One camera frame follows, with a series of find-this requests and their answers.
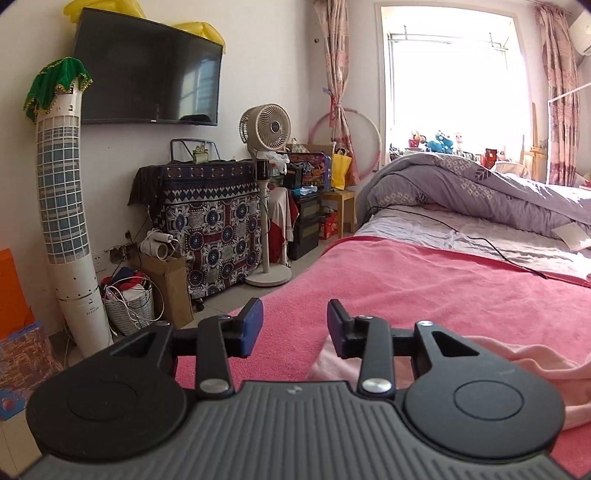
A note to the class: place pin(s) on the grey lilac bed sheet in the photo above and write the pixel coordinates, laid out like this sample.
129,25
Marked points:
415,230

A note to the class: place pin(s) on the orange box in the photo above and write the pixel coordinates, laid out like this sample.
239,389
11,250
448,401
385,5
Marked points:
14,290

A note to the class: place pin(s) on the white air conditioner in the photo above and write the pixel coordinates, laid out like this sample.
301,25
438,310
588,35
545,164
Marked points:
581,32

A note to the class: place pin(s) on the red carton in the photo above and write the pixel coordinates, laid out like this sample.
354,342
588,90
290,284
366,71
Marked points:
328,226

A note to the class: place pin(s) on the white hair dryer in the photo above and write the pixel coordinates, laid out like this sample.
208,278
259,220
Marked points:
157,242

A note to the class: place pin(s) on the white woven basket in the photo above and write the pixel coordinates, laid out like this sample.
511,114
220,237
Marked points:
131,309

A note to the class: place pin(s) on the pink white hula hoop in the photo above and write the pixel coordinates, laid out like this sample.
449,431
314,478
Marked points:
369,124

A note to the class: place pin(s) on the colourful printed box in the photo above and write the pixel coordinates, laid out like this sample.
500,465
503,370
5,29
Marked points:
314,170

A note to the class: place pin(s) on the pink floral curtain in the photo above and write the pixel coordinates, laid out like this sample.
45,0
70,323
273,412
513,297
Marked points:
337,46
561,92

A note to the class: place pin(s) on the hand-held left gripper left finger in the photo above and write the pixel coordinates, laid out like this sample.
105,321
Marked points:
251,330

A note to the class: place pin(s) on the green fringed cloth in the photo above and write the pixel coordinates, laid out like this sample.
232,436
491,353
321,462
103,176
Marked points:
55,74

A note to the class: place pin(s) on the brown paper bag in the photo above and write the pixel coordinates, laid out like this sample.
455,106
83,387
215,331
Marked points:
171,286

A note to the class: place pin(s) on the patterned cloth covered cabinet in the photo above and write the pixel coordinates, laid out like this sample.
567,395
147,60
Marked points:
212,221

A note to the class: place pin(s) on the yellow bag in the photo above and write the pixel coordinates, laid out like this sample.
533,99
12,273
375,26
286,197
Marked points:
340,170

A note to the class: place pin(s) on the purple patterned quilt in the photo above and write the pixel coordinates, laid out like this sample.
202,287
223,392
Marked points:
461,184

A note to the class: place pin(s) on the yellow cloth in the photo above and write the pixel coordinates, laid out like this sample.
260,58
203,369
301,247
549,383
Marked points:
106,9

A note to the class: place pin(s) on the wooden stool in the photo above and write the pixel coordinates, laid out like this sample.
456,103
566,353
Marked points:
339,196

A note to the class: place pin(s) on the white tower fan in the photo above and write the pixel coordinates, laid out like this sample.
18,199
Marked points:
64,207

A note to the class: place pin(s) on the pink blanket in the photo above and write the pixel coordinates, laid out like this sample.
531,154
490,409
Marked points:
415,286

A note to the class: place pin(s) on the white draped cloth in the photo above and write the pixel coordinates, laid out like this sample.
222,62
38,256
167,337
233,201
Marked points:
279,210

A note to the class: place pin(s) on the white plush toy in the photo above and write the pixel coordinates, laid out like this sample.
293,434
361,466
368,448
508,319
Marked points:
459,142

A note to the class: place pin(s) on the small gold ornament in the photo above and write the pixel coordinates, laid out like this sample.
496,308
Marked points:
200,154

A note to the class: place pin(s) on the red draped cloth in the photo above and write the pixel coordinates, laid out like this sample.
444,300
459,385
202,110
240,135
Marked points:
277,242

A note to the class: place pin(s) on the blue plush toy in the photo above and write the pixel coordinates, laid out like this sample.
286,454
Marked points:
441,143

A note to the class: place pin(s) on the beige pedestal fan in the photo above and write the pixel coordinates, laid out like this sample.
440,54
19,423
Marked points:
265,127

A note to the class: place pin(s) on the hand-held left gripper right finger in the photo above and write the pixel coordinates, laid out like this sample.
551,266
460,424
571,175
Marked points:
337,325

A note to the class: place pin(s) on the white wall socket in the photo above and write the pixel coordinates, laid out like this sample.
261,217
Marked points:
100,261

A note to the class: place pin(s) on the white paper sheet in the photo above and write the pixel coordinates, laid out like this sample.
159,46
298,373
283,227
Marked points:
575,237

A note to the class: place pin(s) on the black wall television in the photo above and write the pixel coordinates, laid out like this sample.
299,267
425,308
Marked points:
147,69

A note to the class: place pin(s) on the red plush toy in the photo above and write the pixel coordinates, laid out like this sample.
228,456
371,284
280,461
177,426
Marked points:
417,140

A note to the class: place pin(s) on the blue printed box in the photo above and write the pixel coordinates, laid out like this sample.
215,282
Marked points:
23,364

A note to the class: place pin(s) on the bright window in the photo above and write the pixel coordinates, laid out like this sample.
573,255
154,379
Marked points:
452,83

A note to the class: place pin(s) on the wooden easel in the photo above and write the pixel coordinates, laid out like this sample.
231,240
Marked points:
535,157

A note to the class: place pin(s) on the black drawer unit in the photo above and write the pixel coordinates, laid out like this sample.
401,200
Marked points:
304,226

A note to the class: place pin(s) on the pale pink strawberry print garment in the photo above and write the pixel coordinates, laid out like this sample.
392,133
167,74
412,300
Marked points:
545,364

